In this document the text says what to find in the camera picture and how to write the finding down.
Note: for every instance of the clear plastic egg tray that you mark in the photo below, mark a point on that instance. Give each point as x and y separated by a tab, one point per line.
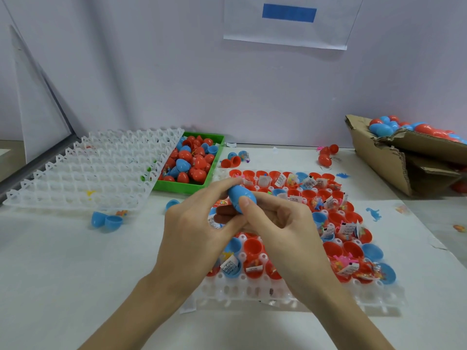
87	167
241	291

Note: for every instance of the person's right hand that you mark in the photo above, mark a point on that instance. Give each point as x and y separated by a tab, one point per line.
288	240

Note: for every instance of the cardboard box of capsules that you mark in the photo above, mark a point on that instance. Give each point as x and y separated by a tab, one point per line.
376	155

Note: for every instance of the person's right forearm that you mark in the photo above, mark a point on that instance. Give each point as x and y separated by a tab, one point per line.
343	320

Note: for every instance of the white paper sign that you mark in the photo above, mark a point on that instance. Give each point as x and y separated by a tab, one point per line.
335	22

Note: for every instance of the small orange toy piece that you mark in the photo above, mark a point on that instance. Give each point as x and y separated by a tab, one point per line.
459	228
121	213

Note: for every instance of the small capsule cluster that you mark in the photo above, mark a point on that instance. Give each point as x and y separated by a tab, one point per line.
235	159

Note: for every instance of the small white paper slip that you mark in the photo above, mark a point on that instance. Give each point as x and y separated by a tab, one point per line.
188	305

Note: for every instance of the small blue toy piece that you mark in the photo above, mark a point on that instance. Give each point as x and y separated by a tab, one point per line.
373	213

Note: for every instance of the clear triangular panel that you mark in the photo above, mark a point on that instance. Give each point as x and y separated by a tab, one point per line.
36	102

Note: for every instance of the green plastic tray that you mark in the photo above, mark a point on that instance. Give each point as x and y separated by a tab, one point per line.
171	188

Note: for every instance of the pile of finished eggs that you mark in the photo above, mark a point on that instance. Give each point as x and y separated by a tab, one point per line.
412	129

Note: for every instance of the grey metal rail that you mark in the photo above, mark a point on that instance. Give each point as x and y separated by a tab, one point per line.
33	171

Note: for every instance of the person's left hand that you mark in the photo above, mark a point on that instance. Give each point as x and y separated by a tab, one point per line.
193	237

